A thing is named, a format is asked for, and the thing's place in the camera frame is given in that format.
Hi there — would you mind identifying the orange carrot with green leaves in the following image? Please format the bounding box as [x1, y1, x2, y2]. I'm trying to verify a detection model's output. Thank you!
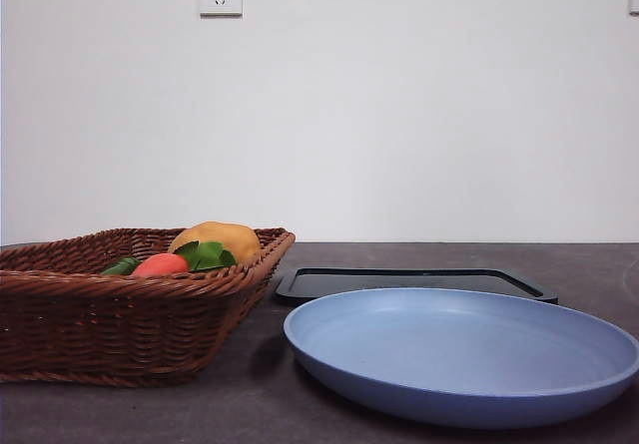
[131, 240, 239, 279]

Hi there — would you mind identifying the blue round plate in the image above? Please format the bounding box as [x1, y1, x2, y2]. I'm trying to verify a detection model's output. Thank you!
[282, 286, 639, 431]

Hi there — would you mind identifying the yellow-brown potato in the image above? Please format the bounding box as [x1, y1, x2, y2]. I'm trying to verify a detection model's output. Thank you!
[168, 221, 263, 266]

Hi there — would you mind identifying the black rectangular tray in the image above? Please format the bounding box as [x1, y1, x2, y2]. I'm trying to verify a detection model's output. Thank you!
[273, 265, 560, 308]

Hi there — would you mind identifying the green vegetable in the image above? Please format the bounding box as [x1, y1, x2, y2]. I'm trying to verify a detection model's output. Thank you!
[99, 256, 144, 277]

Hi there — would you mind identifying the brown wicker basket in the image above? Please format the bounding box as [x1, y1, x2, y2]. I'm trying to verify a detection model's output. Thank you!
[0, 226, 297, 389]

